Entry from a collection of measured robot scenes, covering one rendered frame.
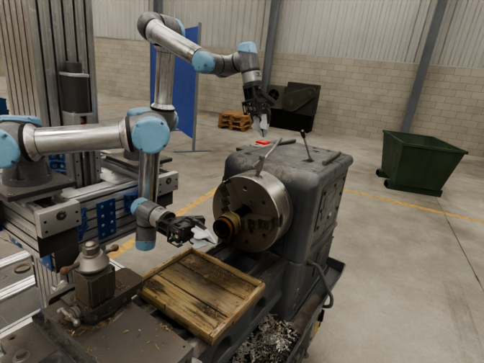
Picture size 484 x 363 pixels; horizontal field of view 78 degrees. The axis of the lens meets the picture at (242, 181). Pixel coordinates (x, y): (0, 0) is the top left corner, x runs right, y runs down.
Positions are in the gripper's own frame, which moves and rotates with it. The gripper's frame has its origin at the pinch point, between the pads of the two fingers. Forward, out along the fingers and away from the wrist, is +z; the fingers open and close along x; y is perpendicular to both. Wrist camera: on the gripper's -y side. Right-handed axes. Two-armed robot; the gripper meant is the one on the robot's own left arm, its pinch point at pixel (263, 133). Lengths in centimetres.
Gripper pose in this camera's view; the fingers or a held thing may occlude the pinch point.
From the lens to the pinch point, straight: 124.9
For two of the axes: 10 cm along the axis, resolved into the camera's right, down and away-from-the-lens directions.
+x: 8.1, -0.6, -5.8
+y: -5.6, 2.3, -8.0
